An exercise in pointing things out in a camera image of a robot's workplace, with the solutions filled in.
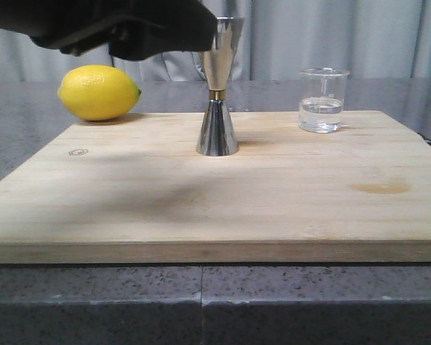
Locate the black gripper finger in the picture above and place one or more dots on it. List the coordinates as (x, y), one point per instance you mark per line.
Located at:
(132, 30)

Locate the steel double jigger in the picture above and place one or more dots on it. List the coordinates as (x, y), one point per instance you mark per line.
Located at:
(217, 136)

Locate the glass beaker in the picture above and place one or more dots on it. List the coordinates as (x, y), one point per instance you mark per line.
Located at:
(322, 100)

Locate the yellow lemon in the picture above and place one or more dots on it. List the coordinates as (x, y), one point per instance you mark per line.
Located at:
(98, 92)

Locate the wooden cutting board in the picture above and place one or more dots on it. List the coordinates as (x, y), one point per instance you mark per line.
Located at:
(135, 190)

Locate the grey curtain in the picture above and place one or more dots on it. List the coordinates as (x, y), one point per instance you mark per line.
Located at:
(370, 39)

